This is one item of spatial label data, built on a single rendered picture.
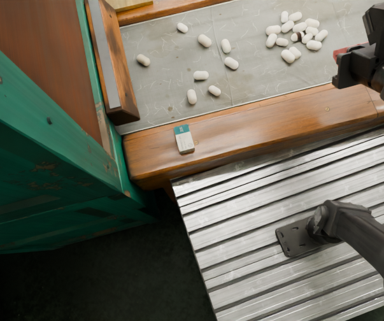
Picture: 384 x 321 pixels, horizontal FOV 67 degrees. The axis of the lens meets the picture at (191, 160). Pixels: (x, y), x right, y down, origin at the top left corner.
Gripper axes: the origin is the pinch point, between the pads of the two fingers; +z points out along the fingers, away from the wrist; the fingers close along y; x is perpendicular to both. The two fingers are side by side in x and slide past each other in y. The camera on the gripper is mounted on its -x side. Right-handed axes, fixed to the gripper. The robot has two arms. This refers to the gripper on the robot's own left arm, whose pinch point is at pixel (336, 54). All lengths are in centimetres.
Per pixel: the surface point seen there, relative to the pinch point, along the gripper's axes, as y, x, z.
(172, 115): 36.2, 8.3, 8.1
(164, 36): 32.9, -6.1, 25.1
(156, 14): 33.4, -11.0, 28.9
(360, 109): -6.2, 13.5, -1.8
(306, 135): 7.7, 15.7, -3.4
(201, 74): 26.8, 1.8, 12.7
